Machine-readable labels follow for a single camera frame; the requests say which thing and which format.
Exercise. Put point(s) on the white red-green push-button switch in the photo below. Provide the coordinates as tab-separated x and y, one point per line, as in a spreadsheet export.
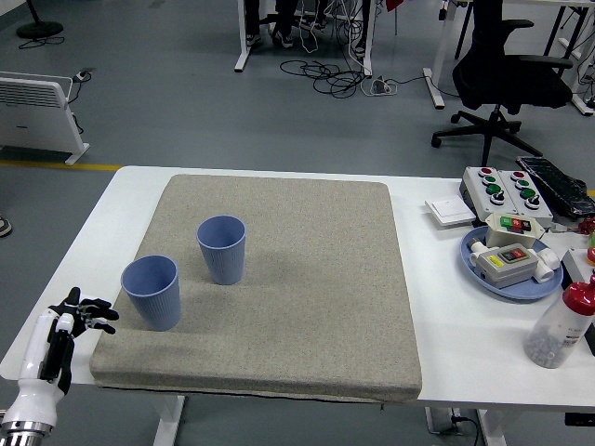
499	234

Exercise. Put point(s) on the black flat keyboard-like panel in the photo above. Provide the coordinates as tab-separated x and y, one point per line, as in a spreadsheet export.
558	183

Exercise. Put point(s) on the grey-brown fabric mat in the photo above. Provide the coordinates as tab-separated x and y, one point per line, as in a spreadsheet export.
302	279

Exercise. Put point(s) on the blue round plate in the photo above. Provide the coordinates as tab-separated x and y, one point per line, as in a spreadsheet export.
534	290

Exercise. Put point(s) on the grey red-black push-button switch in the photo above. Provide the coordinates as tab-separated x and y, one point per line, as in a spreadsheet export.
506	274

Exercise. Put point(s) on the black office chair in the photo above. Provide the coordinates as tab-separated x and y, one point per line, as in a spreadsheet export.
511	79

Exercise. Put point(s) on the white four-button control box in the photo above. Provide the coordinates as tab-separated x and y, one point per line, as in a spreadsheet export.
479	190
534	210

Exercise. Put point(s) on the white desk leg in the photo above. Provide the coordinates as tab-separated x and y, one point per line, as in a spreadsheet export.
583	102
437	83

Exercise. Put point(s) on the person's shoe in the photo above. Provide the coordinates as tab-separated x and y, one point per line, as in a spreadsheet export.
4	226

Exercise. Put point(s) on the white electric panel heater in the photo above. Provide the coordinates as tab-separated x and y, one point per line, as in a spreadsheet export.
32	121

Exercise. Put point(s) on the white table leg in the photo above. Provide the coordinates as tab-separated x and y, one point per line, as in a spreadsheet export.
492	429
168	423

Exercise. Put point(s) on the white wall switch plate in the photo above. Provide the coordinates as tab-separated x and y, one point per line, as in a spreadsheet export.
451	209

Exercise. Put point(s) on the clear bottle with red cap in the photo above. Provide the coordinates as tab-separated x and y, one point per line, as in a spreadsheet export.
553	334

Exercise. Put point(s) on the black flat box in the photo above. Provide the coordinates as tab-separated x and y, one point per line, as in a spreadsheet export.
581	418

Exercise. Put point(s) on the white desk frame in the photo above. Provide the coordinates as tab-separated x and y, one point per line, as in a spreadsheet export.
242	46

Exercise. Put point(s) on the black fan stand base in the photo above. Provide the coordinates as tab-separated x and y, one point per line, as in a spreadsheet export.
39	30

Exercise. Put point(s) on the person's legs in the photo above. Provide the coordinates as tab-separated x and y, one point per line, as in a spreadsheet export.
282	35

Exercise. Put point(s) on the blue ribbed plastic cup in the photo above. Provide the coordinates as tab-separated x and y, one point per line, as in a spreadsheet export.
155	306
223	265

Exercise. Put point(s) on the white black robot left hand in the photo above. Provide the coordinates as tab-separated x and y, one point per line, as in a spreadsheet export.
36	358

